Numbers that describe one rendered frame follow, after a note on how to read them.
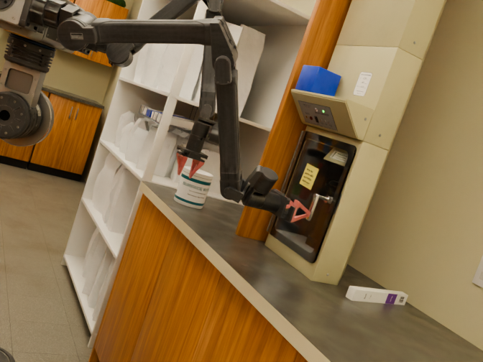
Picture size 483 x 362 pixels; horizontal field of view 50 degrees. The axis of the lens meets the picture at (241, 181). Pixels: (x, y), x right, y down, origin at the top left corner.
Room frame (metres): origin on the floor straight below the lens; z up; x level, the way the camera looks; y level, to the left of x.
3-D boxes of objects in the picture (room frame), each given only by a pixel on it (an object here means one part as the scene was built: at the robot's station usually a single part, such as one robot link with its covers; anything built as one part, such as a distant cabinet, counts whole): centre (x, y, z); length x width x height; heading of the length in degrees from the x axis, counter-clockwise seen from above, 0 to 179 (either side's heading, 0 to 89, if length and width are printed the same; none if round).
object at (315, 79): (1.80, -0.14, 1.56); 0.10 x 0.10 x 0.09; 29
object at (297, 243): (1.74, -0.23, 1.19); 0.30 x 0.01 x 0.40; 29
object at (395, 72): (1.81, -0.35, 1.33); 0.32 x 0.25 x 0.77; 29
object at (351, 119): (1.72, -0.19, 1.46); 0.32 x 0.11 x 0.10; 29
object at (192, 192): (2.16, 0.18, 1.02); 0.13 x 0.13 x 0.15
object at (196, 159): (1.85, 0.19, 1.14); 0.07 x 0.07 x 0.09; 29
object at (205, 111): (1.85, 0.16, 1.30); 0.11 x 0.09 x 0.12; 93
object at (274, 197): (1.54, -0.10, 1.15); 0.10 x 0.07 x 0.07; 29
